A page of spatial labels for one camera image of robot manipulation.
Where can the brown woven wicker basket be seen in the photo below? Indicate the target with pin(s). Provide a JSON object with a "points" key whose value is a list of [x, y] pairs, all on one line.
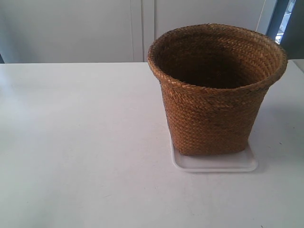
{"points": [[213, 80]]}

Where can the white rectangular plastic tray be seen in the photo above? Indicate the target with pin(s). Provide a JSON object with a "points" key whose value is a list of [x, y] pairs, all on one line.
{"points": [[244, 161]]}

